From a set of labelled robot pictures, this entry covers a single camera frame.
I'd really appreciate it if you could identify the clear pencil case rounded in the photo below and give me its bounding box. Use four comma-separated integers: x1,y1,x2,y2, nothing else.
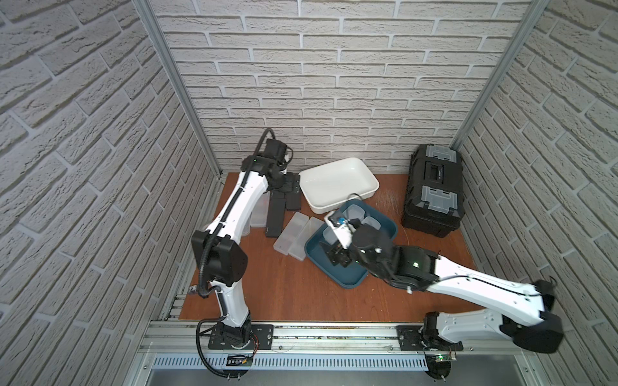
323,227,338,245
361,216,381,230
343,204,365,224

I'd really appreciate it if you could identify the clear pencil case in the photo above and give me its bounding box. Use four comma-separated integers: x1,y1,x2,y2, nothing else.
288,217,323,262
274,212,309,255
249,192,270,228

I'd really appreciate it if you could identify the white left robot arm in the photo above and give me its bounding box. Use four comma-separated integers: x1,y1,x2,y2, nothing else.
191,156,294,347

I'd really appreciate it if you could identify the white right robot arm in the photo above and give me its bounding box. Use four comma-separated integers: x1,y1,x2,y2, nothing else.
327,220,564,354

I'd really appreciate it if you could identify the black pencil case far right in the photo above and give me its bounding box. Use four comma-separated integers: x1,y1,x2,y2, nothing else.
285,188,302,212

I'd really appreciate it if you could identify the black pencil case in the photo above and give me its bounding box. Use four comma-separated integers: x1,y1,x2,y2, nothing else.
285,188,302,212
266,191,286,238

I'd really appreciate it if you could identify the black pencil case near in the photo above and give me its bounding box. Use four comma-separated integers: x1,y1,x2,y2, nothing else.
266,191,286,238

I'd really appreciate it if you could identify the teal plastic tray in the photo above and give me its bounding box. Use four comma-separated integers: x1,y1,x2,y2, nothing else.
305,199,398,290

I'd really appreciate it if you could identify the white plastic tray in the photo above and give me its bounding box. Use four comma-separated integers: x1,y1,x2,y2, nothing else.
299,158,380,214

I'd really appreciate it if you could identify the black plastic toolbox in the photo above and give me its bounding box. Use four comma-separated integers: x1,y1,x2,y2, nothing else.
402,144,465,238

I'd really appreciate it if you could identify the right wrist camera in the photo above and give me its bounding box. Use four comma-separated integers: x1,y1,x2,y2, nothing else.
324,210,352,249

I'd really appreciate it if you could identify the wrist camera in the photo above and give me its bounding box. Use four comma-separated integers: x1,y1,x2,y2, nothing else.
324,210,352,249
262,138,294,170

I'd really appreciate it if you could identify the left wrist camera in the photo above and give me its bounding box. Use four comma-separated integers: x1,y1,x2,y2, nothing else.
262,138,294,170

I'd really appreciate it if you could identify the black corrugated cable conduit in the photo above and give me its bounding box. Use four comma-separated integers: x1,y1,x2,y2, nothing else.
194,127,276,379

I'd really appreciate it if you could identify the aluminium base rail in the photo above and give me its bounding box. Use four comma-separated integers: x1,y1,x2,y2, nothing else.
139,320,522,358

